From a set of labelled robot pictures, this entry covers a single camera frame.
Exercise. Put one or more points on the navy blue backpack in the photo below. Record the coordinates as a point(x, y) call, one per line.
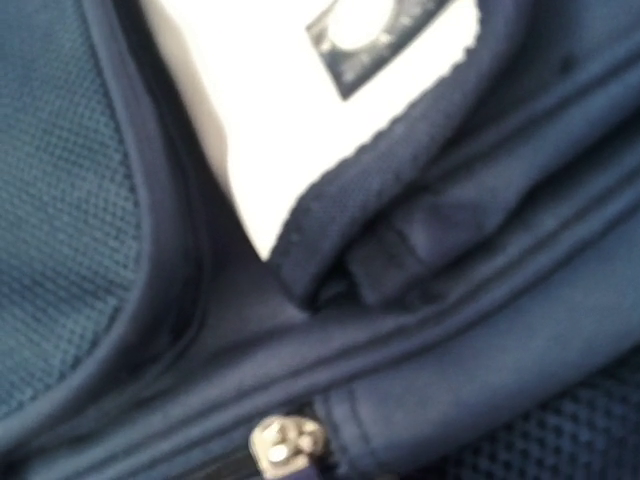
point(319, 239)

